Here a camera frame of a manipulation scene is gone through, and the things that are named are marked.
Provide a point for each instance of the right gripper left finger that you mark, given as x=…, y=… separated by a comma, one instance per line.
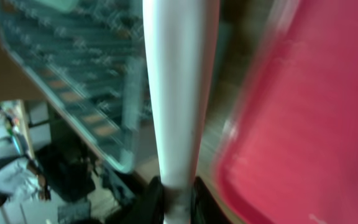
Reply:
x=148, y=209

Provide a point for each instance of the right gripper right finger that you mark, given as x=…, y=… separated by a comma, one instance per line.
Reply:
x=204, y=208

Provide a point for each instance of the white plastic fork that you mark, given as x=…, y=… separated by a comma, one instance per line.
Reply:
x=180, y=42

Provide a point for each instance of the grey dishwasher rack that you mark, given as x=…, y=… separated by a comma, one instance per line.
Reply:
x=88, y=59

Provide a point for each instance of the red plastic tray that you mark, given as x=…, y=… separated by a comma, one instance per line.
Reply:
x=291, y=153

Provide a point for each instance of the person in white shirt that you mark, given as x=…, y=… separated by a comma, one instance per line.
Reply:
x=21, y=180

